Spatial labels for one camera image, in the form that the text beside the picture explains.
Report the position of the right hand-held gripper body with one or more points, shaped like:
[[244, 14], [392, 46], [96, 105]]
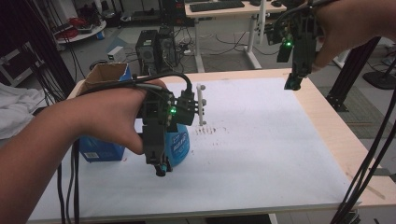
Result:
[[303, 40]]

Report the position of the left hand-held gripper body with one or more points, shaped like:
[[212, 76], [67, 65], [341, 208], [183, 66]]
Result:
[[155, 124]]

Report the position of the person's left hand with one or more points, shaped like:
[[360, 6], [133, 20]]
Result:
[[106, 115]]

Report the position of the person's right hand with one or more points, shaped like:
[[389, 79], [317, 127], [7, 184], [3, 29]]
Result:
[[351, 25]]

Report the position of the black computer mouse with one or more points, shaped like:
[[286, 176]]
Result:
[[276, 3]]

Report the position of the blue cardboard box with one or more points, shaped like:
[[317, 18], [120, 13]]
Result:
[[102, 74]]

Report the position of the black computer tower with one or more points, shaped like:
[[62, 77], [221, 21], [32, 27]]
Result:
[[168, 49], [146, 49]]

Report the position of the white desk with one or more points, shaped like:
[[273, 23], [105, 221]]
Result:
[[233, 11]]

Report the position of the small white box device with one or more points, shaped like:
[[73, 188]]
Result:
[[116, 54]]

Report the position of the white table mat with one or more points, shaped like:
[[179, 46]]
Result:
[[249, 155]]

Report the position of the black stand base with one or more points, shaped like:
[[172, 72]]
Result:
[[381, 79]]

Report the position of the black keyboard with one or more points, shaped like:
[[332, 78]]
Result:
[[216, 5]]

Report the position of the round white table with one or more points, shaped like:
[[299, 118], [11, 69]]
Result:
[[90, 32]]

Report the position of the white cloth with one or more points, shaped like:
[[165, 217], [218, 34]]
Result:
[[18, 109]]

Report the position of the black metal frame post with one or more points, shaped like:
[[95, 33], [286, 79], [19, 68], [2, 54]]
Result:
[[355, 74]]

